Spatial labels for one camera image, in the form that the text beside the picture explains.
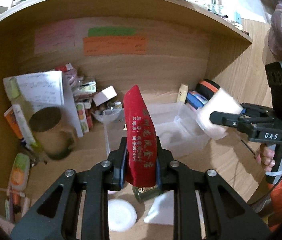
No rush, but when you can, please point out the white frosted candle jar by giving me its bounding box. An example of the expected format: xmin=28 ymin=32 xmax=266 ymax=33
xmin=196 ymin=88 xmax=243 ymax=140

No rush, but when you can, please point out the pink round lidded jar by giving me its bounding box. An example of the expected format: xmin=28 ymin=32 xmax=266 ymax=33
xmin=107 ymin=191 xmax=138 ymax=232

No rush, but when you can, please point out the red velvet drawstring pouch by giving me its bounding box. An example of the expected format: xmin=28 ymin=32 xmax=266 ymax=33
xmin=124 ymin=85 xmax=157 ymax=187

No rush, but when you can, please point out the person's right hand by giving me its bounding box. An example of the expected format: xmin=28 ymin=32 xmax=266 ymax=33
xmin=256 ymin=144 xmax=275 ymax=172

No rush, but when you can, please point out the black orange zip case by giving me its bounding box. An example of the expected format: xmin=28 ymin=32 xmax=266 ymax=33
xmin=195 ymin=79 xmax=220 ymax=100

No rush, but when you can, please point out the blue patchwork pouch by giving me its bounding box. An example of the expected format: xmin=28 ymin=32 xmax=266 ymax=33
xmin=186 ymin=91 xmax=208 ymax=109

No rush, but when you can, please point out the orange green snack packet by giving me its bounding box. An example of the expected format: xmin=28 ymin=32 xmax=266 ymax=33
xmin=7 ymin=153 xmax=31 ymax=192

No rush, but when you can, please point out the cream lotion bottle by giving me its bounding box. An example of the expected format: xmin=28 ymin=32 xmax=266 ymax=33
xmin=177 ymin=83 xmax=188 ymax=103

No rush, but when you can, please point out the clear plastic storage bin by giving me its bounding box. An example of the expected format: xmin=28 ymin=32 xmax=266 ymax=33
xmin=103 ymin=101 xmax=211 ymax=159

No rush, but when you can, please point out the brown ceramic mug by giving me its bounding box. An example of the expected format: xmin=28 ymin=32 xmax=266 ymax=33
xmin=29 ymin=107 xmax=78 ymax=160

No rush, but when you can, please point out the fruit print card box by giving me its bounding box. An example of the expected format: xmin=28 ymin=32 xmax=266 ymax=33
xmin=75 ymin=102 xmax=89 ymax=133

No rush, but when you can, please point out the orange book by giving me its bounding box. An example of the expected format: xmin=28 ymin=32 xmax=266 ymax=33
xmin=3 ymin=106 xmax=24 ymax=140

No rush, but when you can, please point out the glass bowl of trinkets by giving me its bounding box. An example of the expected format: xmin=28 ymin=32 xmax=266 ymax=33
xmin=91 ymin=101 xmax=123 ymax=124

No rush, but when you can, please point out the stack of small booklets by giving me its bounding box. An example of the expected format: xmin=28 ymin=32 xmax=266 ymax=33
xmin=72 ymin=76 xmax=97 ymax=102

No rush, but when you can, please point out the white paper booklet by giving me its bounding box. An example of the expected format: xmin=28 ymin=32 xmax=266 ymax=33
xmin=3 ymin=70 xmax=83 ymax=137

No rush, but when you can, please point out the small white cardboard box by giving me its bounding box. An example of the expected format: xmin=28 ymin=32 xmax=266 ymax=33
xmin=93 ymin=86 xmax=117 ymax=107

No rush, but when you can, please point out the orange sticky note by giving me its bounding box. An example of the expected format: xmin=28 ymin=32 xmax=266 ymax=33
xmin=83 ymin=35 xmax=148 ymax=56

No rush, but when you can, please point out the green sticky note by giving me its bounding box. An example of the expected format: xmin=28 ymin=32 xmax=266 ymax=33
xmin=88 ymin=26 xmax=136 ymax=37

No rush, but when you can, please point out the wooden shelf board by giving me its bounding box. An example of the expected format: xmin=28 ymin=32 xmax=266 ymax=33
xmin=0 ymin=0 xmax=252 ymax=43

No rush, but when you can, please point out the pink sticky note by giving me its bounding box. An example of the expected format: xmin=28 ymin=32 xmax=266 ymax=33
xmin=34 ymin=20 xmax=75 ymax=54

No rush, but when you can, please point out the pink coiled cable pack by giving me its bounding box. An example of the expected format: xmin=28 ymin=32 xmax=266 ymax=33
xmin=63 ymin=68 xmax=79 ymax=89

